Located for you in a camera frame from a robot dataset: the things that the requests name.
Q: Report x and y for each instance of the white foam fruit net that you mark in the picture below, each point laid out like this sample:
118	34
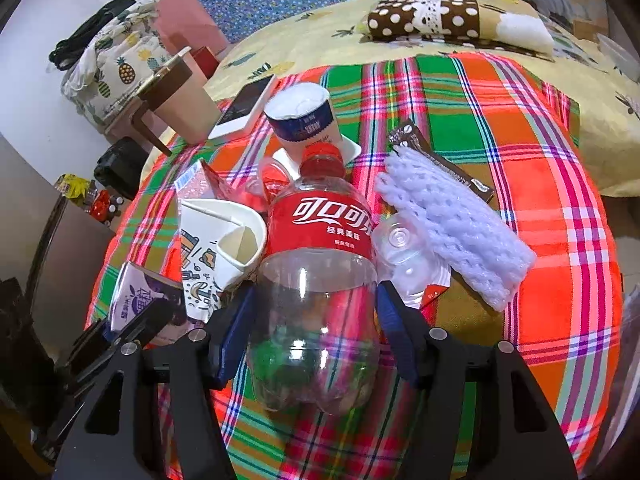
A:
450	220

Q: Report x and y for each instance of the white square coaster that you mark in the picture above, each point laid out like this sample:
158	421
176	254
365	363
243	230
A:
350	150

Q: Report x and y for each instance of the brown coffee sachet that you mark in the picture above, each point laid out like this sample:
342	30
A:
407	135

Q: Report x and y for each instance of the red bottle pack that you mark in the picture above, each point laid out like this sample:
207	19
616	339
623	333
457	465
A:
100	207

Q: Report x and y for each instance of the white smartphone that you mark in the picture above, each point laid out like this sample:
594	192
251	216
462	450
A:
240	105

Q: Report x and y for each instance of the brown polka dot pillow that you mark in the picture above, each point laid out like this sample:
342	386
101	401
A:
425	17

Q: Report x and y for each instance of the red jelly cup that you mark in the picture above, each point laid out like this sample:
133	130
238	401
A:
272	180

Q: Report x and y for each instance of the yellow printed bedsheet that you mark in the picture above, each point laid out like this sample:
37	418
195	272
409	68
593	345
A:
310	30

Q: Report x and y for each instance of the clear plastic container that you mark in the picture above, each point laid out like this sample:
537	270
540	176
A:
617	57

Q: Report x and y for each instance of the purple milk carton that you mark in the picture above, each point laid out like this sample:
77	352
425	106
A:
135	290

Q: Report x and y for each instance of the plaid blanket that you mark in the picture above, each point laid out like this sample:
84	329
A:
500	135

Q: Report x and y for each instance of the yellow snack packet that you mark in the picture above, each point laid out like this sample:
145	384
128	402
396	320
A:
72	185

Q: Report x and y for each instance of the dark red box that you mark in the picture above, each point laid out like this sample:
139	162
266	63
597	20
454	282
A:
206	59

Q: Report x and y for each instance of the grey metal cabinet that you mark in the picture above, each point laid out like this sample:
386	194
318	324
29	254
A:
50	260

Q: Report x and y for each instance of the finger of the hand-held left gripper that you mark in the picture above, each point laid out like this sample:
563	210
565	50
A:
150	322

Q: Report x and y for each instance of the pineapple print storage bag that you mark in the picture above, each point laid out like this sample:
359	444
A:
125	65

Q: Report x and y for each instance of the black cloth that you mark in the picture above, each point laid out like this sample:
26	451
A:
100	20

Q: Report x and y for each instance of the pink drink carton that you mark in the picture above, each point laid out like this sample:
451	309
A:
200	185

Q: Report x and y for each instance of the clear bottle with red label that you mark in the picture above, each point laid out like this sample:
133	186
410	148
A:
320	220

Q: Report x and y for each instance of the brown stool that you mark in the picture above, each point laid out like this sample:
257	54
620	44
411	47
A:
145	125

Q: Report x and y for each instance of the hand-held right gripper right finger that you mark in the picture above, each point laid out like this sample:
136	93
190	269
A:
395	325

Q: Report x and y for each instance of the black bag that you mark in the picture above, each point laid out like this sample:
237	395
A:
120	165

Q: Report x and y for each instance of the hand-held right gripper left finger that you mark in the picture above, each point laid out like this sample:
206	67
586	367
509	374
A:
240	322

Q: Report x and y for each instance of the yogurt cup with navy label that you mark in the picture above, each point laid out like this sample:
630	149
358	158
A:
305	120

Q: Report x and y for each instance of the crushed printed paper cup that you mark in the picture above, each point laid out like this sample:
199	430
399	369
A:
200	260

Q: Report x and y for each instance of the beige cup with brown band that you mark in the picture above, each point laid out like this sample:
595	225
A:
185	105

